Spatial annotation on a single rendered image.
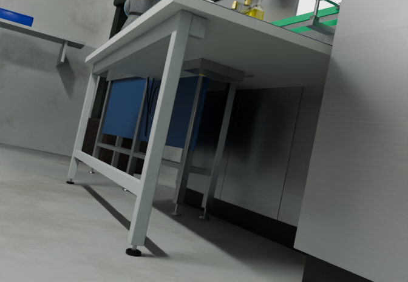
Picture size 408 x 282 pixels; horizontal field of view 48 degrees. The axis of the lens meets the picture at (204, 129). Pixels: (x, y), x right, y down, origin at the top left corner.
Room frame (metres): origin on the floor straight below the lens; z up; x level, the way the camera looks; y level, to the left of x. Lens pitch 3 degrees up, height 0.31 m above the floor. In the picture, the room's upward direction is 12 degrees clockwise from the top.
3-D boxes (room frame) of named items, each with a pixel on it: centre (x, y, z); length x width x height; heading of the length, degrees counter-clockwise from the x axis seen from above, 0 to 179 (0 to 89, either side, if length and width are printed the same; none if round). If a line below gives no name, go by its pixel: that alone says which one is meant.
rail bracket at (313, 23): (1.60, -0.33, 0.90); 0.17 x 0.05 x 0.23; 119
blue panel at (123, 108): (2.97, 0.33, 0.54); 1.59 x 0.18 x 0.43; 29
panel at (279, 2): (2.17, -0.31, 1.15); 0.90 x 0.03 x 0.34; 29
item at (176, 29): (2.00, 0.39, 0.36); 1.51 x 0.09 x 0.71; 23
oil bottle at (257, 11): (2.21, -0.14, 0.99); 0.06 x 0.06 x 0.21; 28
